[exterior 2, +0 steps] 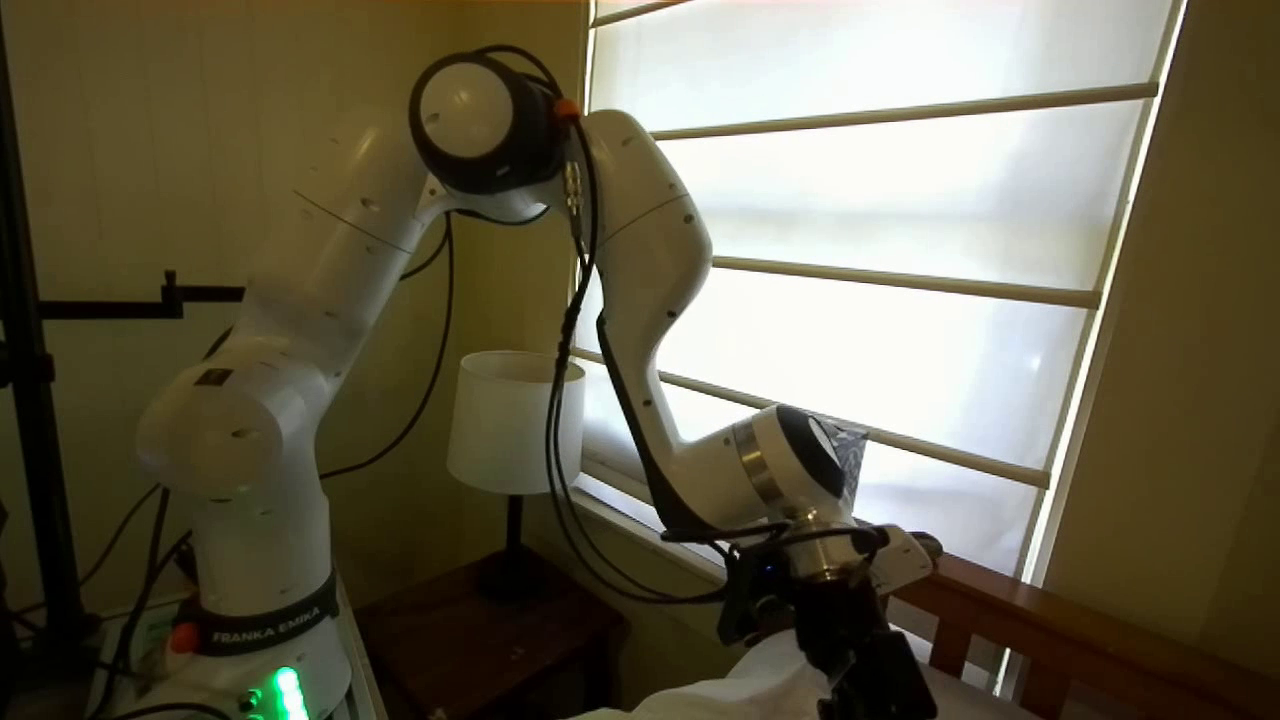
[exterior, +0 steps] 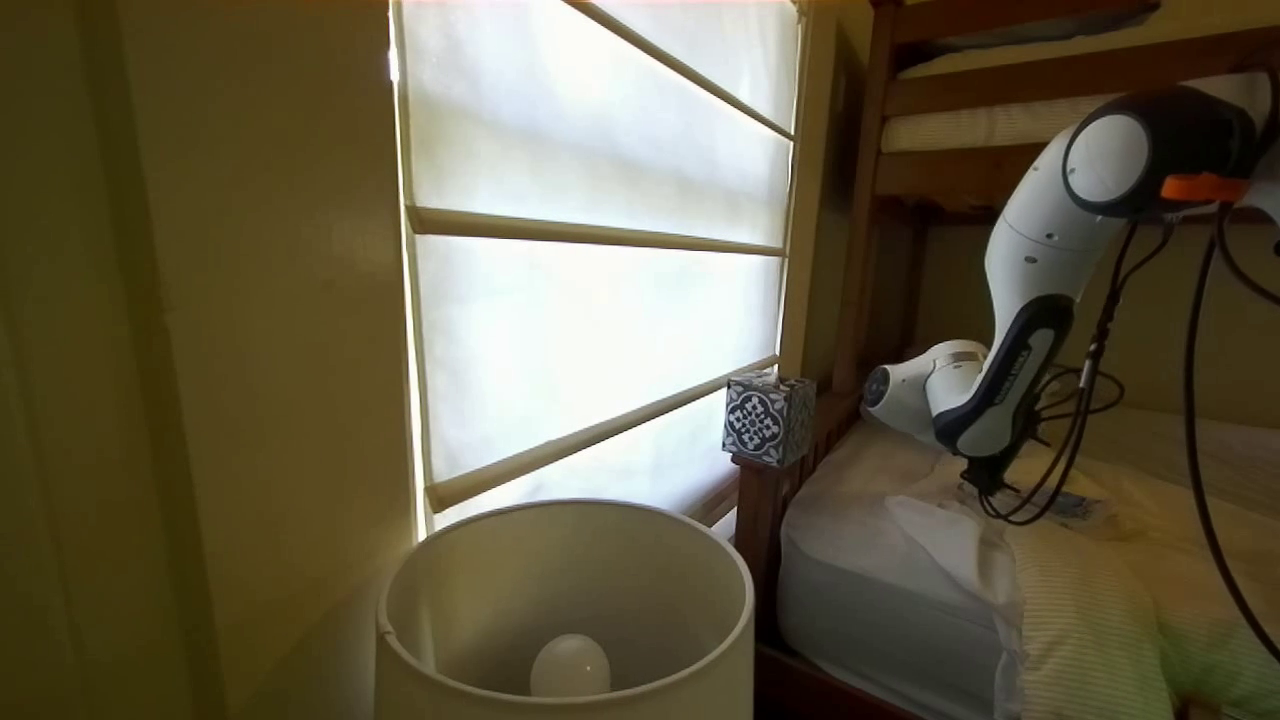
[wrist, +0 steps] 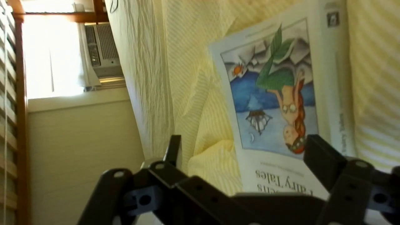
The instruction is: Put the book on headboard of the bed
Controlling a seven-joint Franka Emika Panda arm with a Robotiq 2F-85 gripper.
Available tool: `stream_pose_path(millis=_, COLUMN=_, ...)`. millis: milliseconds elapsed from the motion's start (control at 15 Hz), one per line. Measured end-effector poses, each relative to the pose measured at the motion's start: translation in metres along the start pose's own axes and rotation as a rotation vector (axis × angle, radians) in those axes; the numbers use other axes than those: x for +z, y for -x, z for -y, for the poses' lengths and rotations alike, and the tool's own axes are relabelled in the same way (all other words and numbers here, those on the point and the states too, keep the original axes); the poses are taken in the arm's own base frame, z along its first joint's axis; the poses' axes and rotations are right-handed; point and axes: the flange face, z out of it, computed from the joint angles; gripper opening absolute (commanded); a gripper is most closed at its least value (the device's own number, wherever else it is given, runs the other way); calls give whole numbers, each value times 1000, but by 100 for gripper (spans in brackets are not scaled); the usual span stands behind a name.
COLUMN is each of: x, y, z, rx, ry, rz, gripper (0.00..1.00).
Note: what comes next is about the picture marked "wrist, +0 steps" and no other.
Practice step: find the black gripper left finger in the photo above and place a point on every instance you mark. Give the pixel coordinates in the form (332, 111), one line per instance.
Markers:
(174, 197)

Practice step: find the fairy tales book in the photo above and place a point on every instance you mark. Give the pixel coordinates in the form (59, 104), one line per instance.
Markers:
(286, 80)

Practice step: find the window air conditioner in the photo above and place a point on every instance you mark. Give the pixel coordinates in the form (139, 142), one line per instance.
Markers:
(101, 57)

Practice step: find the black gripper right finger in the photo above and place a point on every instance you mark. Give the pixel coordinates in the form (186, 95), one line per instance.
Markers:
(354, 185)

